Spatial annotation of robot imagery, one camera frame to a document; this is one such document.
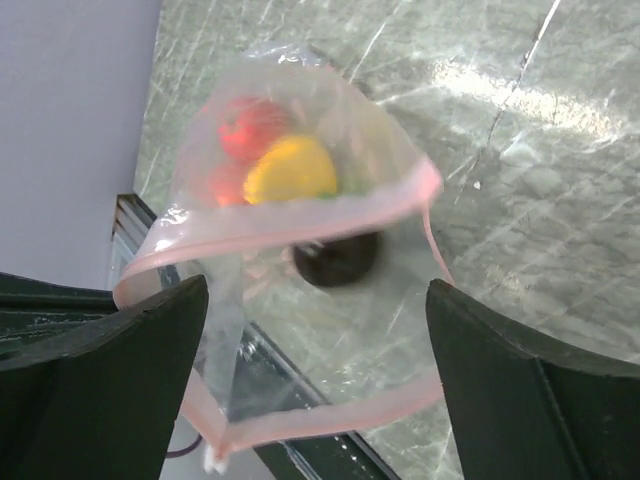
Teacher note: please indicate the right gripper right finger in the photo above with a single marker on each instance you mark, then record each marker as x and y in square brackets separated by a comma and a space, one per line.
[524, 405]

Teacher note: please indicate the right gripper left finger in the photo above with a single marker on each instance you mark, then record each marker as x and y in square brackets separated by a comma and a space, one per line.
[89, 391]

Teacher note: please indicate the dark brown round fruit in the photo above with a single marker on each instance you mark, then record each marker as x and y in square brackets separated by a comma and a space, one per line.
[338, 263]

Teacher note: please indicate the pink food piece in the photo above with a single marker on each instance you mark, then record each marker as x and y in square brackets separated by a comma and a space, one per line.
[226, 183]

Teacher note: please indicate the clear zip top bag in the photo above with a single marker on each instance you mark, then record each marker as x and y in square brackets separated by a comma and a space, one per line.
[364, 347]

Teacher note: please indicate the yellow lemon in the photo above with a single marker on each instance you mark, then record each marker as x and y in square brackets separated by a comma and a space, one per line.
[293, 167]

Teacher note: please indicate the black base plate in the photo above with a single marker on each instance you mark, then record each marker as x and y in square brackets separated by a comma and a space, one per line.
[300, 390]

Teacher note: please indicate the aluminium mounting rail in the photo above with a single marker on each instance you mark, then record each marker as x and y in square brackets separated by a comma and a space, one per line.
[132, 221]

